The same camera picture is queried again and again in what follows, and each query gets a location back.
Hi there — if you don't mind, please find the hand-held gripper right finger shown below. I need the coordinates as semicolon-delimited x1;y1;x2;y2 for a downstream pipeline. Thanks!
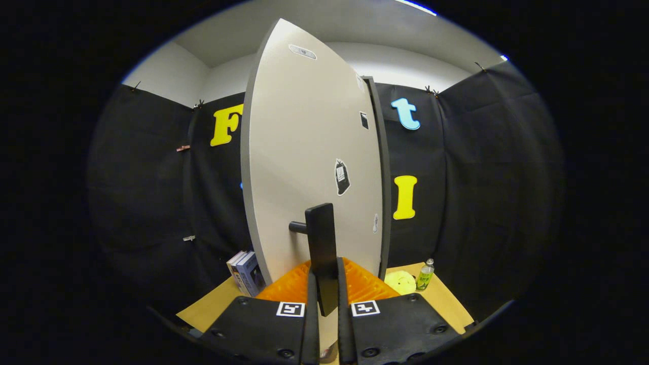
336;257;464;365

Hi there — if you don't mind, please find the grey shoe cabinet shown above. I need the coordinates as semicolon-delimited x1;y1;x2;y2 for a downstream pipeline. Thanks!
362;76;392;281

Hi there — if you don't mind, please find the black backdrop cloth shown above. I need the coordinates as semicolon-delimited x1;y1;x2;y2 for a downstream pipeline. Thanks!
86;61;566;325

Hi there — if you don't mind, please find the black door handle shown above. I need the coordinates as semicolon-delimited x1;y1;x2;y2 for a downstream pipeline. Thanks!
289;203;339;317

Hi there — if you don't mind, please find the beige shoe cabinet door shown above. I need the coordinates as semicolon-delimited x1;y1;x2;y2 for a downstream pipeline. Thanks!
240;18;384;351

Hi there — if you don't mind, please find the yellow round disc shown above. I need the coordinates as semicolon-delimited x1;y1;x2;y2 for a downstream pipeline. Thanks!
384;270;417;296

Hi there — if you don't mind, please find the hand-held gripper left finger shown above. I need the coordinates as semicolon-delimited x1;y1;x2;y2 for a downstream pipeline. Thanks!
200;260;321;365

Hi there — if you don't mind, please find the white book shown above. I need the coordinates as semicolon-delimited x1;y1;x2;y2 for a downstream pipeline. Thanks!
226;250;248;292

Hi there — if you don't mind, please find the green drink bottle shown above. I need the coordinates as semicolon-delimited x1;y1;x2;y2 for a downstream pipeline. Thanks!
416;259;436;291

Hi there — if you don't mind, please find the blue book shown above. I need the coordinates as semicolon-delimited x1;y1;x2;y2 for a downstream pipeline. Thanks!
237;252;267;298

